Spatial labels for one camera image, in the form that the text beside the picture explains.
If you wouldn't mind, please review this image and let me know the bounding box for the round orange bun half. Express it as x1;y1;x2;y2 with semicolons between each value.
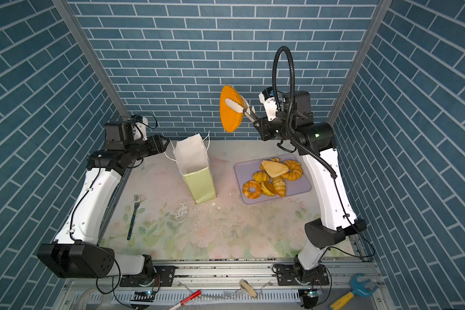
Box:
220;85;244;133

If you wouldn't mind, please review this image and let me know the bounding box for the white green paper bag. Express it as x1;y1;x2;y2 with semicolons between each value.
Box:
166;134;216;204

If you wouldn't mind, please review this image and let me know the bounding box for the triangular toast slice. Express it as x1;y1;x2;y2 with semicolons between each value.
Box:
261;160;289;178

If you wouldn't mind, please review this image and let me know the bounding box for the small striped round bread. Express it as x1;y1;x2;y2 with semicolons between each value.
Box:
252;170;271;183

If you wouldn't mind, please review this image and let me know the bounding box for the small yellow egg tart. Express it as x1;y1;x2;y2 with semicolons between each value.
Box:
261;182;277;196

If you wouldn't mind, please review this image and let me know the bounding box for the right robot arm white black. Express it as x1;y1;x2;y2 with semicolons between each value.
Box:
254;87;367;285

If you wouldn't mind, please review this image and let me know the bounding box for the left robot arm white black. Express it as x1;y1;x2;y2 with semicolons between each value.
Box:
37;134;170;287

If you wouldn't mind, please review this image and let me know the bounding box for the lilac plastic tray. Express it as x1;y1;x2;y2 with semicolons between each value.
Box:
234;155;311;205

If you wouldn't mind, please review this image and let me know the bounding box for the long striped croissant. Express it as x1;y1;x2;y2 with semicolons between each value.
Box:
272;176;286;197

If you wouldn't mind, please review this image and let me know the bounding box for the glazed orange donut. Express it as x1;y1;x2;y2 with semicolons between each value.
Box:
242;180;263;200

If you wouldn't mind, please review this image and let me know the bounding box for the beige wooden piece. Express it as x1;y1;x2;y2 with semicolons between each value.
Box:
240;279;258;299

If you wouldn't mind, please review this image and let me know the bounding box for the red white marker pen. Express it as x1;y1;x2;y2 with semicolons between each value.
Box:
169;290;202;310

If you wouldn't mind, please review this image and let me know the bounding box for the blue yellow toy wrench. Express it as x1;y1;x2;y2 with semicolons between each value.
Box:
329;273;378;310

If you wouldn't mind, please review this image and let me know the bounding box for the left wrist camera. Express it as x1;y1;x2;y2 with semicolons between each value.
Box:
130;114;148;141

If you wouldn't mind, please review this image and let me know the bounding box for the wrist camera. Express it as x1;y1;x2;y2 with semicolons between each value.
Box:
130;114;148;141
258;87;279;121

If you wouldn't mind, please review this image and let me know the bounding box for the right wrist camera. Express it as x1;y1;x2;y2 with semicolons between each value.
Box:
258;87;279;121

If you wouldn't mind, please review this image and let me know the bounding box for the large twisted croissant ring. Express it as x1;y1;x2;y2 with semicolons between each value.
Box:
281;159;304;182

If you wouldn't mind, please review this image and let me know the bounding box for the black corrugated cable hose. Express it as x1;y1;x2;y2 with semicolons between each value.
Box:
272;46;338;180

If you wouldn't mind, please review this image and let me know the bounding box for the green handled fork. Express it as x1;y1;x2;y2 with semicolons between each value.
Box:
127;195;141;241

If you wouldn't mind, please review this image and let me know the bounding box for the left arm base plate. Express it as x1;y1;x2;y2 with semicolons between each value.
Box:
120;266;176;288

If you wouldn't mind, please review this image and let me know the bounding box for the aluminium front rail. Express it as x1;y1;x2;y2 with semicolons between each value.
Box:
67;259;384;289

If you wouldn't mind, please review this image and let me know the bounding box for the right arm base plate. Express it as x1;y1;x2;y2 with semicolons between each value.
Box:
271;263;329;286

